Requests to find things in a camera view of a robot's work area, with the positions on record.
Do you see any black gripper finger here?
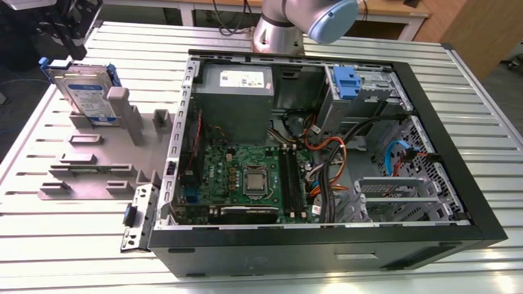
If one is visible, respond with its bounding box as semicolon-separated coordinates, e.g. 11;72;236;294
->
34;18;88;61
77;0;102;40

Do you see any hard disk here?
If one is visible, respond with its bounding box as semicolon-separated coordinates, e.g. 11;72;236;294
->
38;57;122;126

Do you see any red yellow power wire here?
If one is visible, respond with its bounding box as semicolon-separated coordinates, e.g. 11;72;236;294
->
401;146;441;165

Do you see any metal disk bay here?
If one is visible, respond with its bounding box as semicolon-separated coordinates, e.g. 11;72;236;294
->
334;176;469;224

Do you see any grey parts rack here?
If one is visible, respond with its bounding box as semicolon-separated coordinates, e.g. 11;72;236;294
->
37;87;177;202

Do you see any grey power supply unit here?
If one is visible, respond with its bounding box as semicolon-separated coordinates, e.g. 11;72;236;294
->
190;64;274;146

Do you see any green motherboard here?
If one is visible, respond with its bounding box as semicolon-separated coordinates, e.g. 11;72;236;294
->
170;143;324;224

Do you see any blue rear port plug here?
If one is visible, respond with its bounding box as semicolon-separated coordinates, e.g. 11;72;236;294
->
122;203;138;227

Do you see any silver CPU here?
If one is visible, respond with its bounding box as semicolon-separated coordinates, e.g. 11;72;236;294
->
245;173;269;191

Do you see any CPU socket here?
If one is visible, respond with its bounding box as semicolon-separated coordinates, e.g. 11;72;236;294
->
240;164;273;202

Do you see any blue drive latch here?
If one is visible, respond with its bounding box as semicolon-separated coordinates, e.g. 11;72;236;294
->
332;66;362;100

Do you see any black RAM slot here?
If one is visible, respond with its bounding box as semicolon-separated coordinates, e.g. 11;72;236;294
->
278;144;298;220
288;144;308;220

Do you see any black graphics card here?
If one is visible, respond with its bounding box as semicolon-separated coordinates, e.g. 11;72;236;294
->
205;205;281;225

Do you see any silver drive cage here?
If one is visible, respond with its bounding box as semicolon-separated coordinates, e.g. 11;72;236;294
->
317;64;412;137

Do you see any black open PC case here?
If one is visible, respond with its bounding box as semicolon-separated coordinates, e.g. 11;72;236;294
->
120;48;508;278

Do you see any wooden cabinet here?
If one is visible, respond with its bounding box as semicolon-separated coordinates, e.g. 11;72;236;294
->
412;0;523;81

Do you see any blue floor cable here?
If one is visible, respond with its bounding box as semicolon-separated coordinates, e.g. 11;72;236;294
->
0;78;49;86

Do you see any orange wire bundle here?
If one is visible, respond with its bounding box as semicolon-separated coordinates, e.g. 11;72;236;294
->
304;137;348;197

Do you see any black cable bundle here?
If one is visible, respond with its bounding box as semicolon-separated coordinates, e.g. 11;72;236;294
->
317;113;409;224

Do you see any wooden desk white frame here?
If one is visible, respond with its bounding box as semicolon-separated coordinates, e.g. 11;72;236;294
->
162;0;433;42

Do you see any blue data wire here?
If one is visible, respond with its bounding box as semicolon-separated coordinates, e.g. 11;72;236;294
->
382;139;412;178

